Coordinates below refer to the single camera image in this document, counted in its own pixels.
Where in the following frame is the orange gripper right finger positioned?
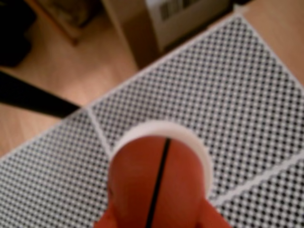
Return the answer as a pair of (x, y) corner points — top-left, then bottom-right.
(196, 199), (233, 228)

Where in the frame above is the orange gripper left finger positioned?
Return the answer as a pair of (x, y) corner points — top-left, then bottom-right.
(93, 208), (120, 228)

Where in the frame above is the orange foam mini basketball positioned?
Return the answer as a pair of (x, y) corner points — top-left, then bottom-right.
(107, 135), (207, 228)

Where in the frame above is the cream paper cup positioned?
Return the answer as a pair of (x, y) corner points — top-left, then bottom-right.
(110, 121), (213, 199)

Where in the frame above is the black white checkerboard sheet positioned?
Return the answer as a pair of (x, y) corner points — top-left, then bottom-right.
(213, 162), (304, 228)
(0, 111), (112, 228)
(87, 13), (304, 203)

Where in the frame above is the wooden side table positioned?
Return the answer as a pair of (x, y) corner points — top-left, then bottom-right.
(24, 0), (80, 47)

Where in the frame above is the large brown cardboard box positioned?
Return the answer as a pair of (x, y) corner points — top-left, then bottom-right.
(101, 0), (238, 70)

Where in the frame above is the white label on box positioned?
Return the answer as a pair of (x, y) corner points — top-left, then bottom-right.
(144, 0), (232, 50)

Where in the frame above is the black camera stand pole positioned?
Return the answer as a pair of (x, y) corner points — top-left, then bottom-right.
(0, 70), (83, 119)

